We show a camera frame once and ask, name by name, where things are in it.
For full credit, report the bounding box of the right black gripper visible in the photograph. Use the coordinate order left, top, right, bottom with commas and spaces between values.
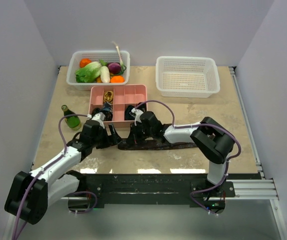
126, 121, 154, 145

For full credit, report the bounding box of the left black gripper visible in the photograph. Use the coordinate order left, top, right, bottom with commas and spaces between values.
91, 123, 122, 149

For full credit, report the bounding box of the brown patterned tie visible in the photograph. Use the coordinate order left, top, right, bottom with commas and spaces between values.
117, 139, 197, 151

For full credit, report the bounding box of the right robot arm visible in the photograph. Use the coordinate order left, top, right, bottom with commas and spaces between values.
125, 109, 235, 197

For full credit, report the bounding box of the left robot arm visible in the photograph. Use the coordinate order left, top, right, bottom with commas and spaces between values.
4, 120, 122, 225

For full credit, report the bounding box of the rolled black tie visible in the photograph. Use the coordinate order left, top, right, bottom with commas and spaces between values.
124, 105, 135, 121

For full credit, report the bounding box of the rolled dark blue tie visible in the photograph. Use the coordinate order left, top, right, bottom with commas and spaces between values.
91, 102, 113, 122

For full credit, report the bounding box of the pink divided organizer tray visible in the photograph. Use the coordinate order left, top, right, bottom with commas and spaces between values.
88, 84, 148, 128

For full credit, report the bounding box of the rolled yellow tie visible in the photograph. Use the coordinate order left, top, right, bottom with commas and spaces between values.
103, 91, 114, 104

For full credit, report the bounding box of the green glass bottle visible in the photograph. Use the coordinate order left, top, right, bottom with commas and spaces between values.
61, 104, 82, 131

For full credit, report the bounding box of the white empty basket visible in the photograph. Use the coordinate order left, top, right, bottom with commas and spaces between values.
155, 56, 221, 98

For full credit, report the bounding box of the orange front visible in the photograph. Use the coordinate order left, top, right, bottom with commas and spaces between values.
110, 75, 125, 84

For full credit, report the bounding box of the white radish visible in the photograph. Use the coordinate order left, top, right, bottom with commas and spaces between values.
100, 66, 111, 84

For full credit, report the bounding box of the purple onion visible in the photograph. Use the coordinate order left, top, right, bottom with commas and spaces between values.
107, 62, 122, 75

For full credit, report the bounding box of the green onion stalk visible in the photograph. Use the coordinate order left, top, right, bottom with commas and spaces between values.
111, 41, 127, 74

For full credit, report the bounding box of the green lettuce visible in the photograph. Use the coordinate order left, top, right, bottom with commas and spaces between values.
75, 61, 102, 83

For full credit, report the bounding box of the white vegetable basket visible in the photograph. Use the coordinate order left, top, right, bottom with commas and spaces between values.
66, 50, 130, 91

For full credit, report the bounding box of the orange tomato back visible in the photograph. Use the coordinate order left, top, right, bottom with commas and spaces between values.
79, 58, 92, 68

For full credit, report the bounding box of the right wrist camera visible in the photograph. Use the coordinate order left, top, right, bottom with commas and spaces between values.
131, 108, 144, 126

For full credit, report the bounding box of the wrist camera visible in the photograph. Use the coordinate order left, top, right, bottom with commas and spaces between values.
87, 112, 106, 128
131, 108, 144, 126

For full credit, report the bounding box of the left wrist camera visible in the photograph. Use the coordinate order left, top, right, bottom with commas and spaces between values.
87, 112, 106, 128

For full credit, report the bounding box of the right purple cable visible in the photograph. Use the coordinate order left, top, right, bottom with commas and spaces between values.
133, 99, 242, 216

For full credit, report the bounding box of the purple cable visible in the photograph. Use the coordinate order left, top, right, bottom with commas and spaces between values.
133, 99, 242, 216
10, 114, 98, 240

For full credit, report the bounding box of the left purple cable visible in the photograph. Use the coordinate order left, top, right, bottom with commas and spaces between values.
10, 114, 98, 240

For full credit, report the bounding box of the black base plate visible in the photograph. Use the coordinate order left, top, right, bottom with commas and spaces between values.
68, 170, 236, 213

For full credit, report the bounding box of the aluminium frame rail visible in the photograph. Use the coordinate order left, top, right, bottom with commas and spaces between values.
14, 178, 279, 201

